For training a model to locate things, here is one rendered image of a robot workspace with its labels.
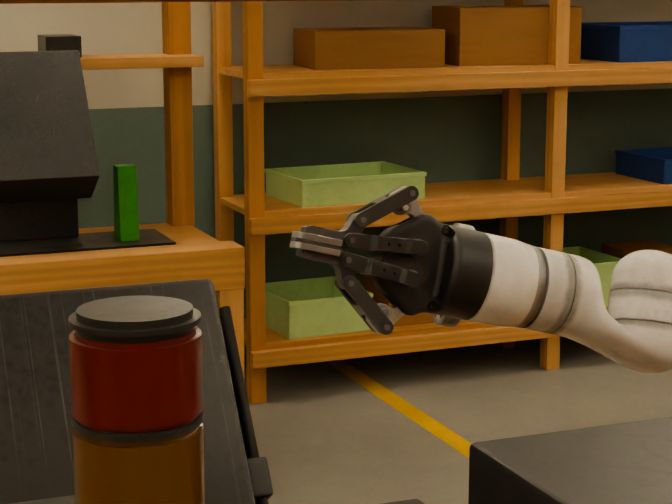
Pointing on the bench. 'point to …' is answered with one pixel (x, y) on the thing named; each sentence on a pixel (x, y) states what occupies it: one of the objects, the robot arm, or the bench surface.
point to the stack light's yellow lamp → (139, 470)
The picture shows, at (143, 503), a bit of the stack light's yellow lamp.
